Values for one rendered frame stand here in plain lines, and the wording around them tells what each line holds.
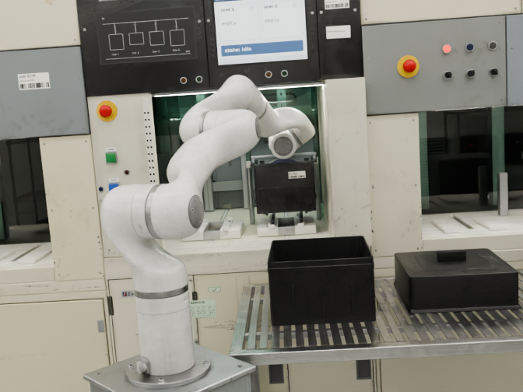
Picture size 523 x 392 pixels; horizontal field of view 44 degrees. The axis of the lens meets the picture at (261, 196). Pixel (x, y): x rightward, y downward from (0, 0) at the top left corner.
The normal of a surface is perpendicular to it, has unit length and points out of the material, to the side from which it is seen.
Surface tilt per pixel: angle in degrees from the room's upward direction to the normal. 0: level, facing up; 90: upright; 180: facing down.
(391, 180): 90
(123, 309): 90
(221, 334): 90
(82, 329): 90
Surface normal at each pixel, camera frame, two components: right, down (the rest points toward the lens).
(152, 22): -0.04, 0.14
